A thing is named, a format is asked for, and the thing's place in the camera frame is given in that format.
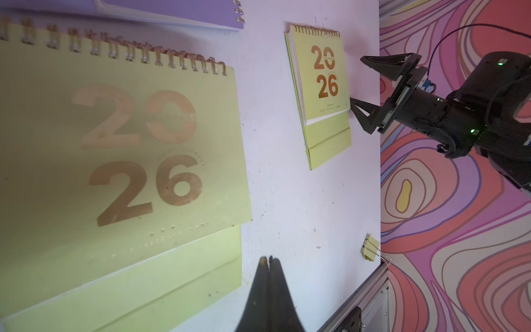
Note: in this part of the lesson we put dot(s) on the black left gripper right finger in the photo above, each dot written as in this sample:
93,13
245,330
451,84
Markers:
282,313

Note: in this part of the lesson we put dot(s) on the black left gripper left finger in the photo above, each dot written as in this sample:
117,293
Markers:
256,314

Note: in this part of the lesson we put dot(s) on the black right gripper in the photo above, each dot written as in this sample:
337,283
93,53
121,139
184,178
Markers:
448,121

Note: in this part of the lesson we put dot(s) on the green desk calendar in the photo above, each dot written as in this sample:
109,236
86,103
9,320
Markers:
123,182
319,68

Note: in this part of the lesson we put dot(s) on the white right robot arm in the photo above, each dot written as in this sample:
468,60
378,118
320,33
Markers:
500,87

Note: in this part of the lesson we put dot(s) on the yellow binder clips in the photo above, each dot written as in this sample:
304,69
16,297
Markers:
371,250

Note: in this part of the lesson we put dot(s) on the purple desk calendar far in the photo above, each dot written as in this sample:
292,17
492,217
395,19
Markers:
224,15

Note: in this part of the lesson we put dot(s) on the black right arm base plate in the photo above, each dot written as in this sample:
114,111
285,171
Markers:
352,322

